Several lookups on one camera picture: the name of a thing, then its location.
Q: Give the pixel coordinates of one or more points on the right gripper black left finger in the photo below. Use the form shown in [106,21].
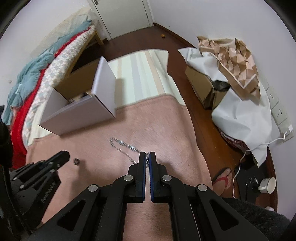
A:
[97,213]

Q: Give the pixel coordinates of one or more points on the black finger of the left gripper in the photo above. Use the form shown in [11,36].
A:
[57,161]

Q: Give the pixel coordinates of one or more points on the white cardboard box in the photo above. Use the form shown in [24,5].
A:
[84,98]

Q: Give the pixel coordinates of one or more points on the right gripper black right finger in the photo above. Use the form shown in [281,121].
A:
[197,212]

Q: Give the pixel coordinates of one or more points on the red blanket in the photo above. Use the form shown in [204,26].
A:
[19,114]

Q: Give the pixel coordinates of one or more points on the foot in red sandal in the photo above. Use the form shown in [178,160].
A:
[222,182]

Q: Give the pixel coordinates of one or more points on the blue-grey quilt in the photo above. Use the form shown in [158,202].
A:
[26,80]

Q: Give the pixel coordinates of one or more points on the brown cardboard box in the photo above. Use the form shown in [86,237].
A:
[209,92]

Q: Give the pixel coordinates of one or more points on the white ceramic cup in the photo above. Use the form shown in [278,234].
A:
[267,185]

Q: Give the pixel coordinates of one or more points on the brown geometric scarf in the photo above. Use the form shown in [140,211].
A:
[236,63]

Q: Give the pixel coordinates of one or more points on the black fuzzy cushion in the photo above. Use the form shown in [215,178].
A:
[270,223]

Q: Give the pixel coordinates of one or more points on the white cloth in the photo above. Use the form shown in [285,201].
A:
[247,120]

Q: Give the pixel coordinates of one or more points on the striped table cover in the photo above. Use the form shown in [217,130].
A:
[140,75]

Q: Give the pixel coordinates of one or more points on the white wall socket strip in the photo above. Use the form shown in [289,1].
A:
[278,111]

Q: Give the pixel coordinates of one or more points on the checkered bed sheet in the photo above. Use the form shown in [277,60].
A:
[54,74]

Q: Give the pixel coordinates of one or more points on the white door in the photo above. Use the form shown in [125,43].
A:
[121,17]

